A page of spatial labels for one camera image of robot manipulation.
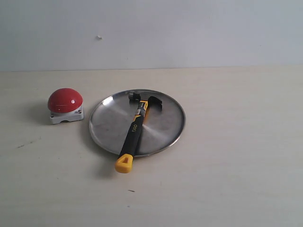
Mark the red dome push button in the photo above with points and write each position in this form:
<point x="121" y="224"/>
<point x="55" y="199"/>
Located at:
<point x="65" y="104"/>

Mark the round stainless steel plate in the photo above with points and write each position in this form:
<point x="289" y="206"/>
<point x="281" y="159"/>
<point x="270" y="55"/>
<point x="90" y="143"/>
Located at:
<point x="112" y="117"/>

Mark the black and yellow claw hammer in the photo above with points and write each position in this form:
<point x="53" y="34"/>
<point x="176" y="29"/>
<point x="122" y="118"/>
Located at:
<point x="131" y="143"/>

